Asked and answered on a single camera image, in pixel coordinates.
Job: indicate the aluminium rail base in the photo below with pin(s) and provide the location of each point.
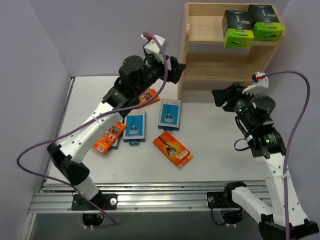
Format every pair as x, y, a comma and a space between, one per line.
140, 197

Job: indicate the orange styler box back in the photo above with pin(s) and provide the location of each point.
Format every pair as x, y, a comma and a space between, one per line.
147, 95

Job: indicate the Harry's razor box right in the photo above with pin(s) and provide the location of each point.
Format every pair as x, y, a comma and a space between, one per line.
169, 114

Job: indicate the wooden shelf unit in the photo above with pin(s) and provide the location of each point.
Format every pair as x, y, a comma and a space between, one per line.
209, 65

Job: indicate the black green GilletteLabs box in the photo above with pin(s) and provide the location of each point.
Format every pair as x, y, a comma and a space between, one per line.
237, 29
265, 24

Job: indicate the orange styler box left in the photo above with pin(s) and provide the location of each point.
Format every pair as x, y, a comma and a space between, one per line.
105, 142

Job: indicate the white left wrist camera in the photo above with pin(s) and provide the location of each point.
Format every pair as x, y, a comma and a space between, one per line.
151, 47

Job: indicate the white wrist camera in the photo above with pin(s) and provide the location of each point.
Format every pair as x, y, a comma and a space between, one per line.
151, 47
260, 83

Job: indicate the orange styler box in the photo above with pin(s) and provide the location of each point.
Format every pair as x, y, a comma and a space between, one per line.
147, 95
105, 142

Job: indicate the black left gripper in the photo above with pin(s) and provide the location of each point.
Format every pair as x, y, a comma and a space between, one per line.
167, 69

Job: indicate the Harry's razor box middle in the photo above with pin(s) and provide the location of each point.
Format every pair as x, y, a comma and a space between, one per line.
135, 127

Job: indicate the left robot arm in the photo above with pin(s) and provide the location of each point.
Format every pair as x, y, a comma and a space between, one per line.
136, 75

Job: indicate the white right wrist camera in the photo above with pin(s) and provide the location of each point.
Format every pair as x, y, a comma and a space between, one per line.
260, 83

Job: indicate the orange Gillette Fusion5 box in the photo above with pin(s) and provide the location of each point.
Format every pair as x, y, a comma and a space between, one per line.
172, 149

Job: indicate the harry's razor box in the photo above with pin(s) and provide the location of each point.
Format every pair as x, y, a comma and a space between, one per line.
169, 114
116, 144
135, 127

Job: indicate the Harry's razor box left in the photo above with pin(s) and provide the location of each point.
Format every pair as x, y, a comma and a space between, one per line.
116, 144

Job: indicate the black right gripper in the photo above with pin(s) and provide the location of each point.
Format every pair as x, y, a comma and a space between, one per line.
230, 97

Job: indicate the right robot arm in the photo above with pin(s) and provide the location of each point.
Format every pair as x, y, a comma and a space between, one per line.
285, 218

